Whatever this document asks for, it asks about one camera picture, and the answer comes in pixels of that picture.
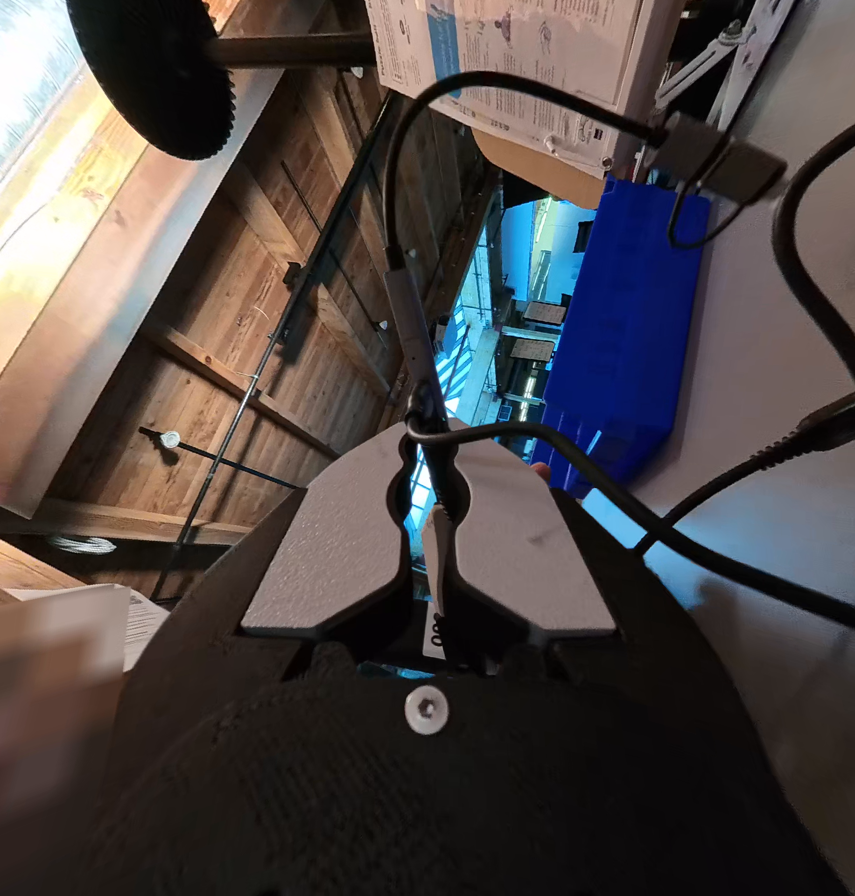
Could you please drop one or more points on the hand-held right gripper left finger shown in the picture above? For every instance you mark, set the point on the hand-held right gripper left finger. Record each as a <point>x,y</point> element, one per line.
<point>329,546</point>

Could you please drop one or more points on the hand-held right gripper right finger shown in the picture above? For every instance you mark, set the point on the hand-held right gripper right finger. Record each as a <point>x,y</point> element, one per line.
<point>532,560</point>

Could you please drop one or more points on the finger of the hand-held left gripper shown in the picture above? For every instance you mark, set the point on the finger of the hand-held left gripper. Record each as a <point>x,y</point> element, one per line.
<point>438,560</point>

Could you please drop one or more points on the blue plastic bin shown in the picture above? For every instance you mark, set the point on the blue plastic bin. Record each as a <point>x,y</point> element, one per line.
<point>623,336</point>

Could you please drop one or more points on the grey desk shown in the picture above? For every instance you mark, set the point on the grey desk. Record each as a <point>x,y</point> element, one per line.
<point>749,350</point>

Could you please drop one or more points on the white ceiling spot lamp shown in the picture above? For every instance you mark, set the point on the white ceiling spot lamp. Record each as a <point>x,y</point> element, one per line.
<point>168,439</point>

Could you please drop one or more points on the paper notice on beam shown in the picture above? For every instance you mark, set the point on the paper notice on beam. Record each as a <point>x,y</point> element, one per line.
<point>147,623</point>

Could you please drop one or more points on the hanging paper sign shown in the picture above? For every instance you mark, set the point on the hanging paper sign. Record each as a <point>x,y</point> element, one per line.
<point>543,312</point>
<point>532,350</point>

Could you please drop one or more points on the wooden beam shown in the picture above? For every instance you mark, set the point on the wooden beam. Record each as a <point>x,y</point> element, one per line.
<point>14,567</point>

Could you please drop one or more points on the grey adapter hub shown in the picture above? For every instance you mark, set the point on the grey adapter hub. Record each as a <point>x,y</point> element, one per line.
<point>721,157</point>

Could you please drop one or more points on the printed instruction sheet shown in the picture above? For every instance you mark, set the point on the printed instruction sheet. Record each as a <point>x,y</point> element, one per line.
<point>539,56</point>

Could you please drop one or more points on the black round ceiling lamp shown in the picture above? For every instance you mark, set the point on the black round ceiling lamp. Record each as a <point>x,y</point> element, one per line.
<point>147,70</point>

